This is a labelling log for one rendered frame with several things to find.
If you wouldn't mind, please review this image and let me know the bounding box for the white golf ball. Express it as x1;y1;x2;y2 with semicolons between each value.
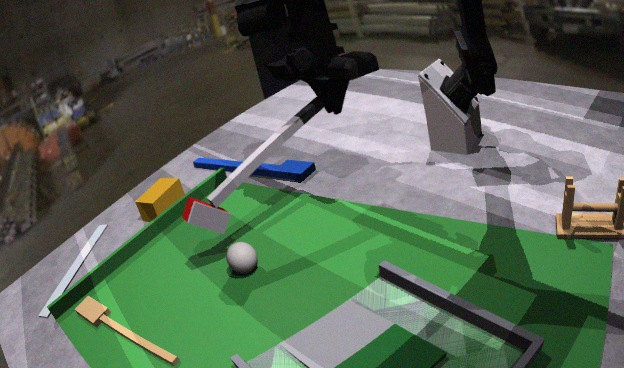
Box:
226;242;258;274

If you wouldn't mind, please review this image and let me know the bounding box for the green putting mat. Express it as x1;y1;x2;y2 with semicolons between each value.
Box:
56;182;613;368

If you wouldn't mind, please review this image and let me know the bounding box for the orange-brown block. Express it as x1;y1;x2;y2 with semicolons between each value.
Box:
135;178;185;222

